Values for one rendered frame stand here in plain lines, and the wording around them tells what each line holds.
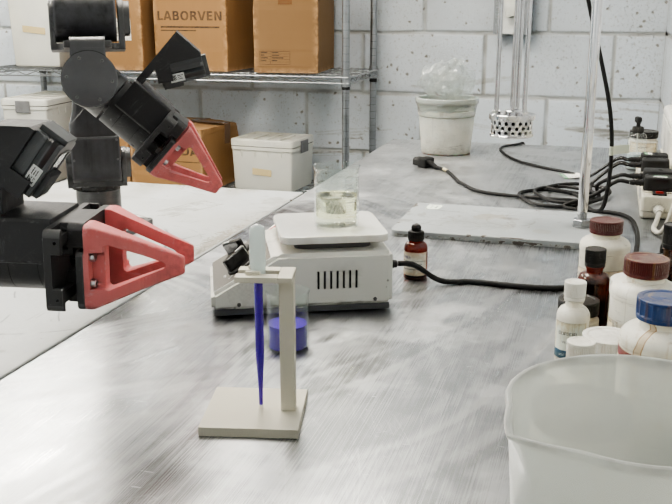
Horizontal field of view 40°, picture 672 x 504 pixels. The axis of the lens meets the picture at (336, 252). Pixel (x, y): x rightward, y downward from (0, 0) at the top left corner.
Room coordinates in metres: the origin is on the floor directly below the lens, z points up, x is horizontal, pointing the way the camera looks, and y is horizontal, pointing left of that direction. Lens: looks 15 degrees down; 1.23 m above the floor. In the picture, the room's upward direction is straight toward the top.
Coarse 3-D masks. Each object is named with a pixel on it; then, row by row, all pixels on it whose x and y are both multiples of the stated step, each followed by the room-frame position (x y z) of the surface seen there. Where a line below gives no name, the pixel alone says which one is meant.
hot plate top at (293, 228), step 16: (288, 224) 1.02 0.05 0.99; (304, 224) 1.02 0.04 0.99; (368, 224) 1.02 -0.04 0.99; (288, 240) 0.96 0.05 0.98; (304, 240) 0.97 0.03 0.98; (320, 240) 0.97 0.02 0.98; (336, 240) 0.97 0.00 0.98; (352, 240) 0.97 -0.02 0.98; (368, 240) 0.98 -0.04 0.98; (384, 240) 0.98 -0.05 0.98
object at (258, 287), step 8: (256, 288) 0.70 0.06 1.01; (256, 296) 0.70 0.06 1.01; (256, 304) 0.70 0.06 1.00; (256, 312) 0.70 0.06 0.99; (256, 320) 0.70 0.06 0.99; (256, 328) 0.70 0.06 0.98; (256, 336) 0.70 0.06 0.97; (256, 344) 0.70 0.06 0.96; (256, 352) 0.70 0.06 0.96; (256, 360) 0.70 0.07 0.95
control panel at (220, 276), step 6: (222, 258) 1.06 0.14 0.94; (216, 264) 1.05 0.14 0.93; (222, 264) 1.04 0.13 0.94; (216, 270) 1.03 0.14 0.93; (222, 270) 1.01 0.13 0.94; (216, 276) 1.00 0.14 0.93; (222, 276) 0.99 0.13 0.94; (228, 276) 0.98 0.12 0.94; (216, 282) 0.98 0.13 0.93; (222, 282) 0.97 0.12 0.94; (228, 282) 0.96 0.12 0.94; (216, 288) 0.96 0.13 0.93
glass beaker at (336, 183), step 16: (320, 176) 1.00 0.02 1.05; (336, 176) 0.99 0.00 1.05; (352, 176) 1.00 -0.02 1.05; (320, 192) 1.00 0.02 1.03; (336, 192) 0.99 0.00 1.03; (352, 192) 1.00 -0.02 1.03; (320, 208) 1.00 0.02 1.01; (336, 208) 0.99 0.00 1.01; (352, 208) 1.00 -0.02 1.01; (320, 224) 1.00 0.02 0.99; (336, 224) 0.99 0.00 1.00; (352, 224) 1.00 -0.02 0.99
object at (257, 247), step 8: (256, 224) 0.71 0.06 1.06; (256, 232) 0.70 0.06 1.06; (264, 232) 0.70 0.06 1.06; (256, 240) 0.70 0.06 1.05; (264, 240) 0.70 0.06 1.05; (256, 248) 0.70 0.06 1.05; (264, 248) 0.70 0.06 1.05; (256, 256) 0.70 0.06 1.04; (264, 256) 0.70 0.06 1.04; (256, 264) 0.70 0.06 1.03; (264, 264) 0.70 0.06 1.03; (264, 272) 0.70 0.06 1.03
